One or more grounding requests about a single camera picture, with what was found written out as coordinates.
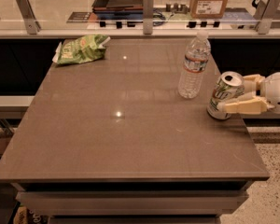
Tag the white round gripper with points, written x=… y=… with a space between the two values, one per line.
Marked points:
x=277 y=90

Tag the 7up soda can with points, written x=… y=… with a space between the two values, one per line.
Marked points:
x=229 y=85

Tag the green jalapeno chip bag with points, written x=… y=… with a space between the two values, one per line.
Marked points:
x=85 y=49

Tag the yellow snack bag under table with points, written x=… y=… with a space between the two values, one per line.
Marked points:
x=25 y=216

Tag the clear plastic water bottle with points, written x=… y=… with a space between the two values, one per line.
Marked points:
x=197 y=54

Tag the cardboard box with label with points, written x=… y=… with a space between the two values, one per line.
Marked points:
x=207 y=9

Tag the dark tray stack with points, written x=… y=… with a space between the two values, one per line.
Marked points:
x=121 y=0

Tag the grey table drawer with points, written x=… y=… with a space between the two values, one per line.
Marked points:
x=132 y=203

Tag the right metal glass bracket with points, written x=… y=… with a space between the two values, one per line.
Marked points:
x=264 y=16

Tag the metal glass bracket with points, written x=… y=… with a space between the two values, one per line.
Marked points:
x=264 y=16
x=31 y=24
x=148 y=17

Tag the middle metal glass bracket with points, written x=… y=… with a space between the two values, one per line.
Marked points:
x=148 y=17

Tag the left metal glass bracket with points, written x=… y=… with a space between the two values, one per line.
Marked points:
x=31 y=24

